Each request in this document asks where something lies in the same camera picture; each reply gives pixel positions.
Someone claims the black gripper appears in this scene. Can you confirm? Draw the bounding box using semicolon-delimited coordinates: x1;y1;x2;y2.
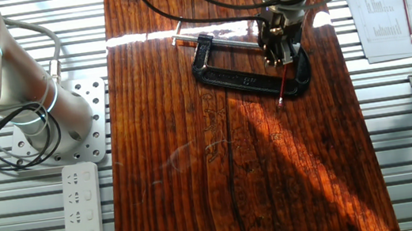
253;2;308;70

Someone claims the red thin cable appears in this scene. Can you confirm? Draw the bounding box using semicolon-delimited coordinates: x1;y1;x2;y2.
271;63;294;108

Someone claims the black C-clamp with steel screw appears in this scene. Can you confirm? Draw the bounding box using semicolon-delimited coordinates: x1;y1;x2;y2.
168;1;315;114

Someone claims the red pen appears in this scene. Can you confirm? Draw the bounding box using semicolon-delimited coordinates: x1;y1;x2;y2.
401;0;412;46

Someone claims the brown wooden board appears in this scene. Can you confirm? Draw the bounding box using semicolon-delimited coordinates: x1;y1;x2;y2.
81;0;402;231

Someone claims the white power strip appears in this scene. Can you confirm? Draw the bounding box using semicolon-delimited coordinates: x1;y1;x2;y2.
55;160;107;231

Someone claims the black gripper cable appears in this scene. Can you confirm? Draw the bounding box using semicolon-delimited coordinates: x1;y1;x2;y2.
132;0;269;42

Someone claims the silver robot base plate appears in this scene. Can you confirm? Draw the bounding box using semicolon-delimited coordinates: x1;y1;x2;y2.
2;75;116;174

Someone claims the grey cable with metal connector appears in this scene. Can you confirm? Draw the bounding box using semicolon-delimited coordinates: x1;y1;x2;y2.
1;10;68;91

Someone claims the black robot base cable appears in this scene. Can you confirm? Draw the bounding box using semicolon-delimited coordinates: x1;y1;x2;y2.
0;99;66;175

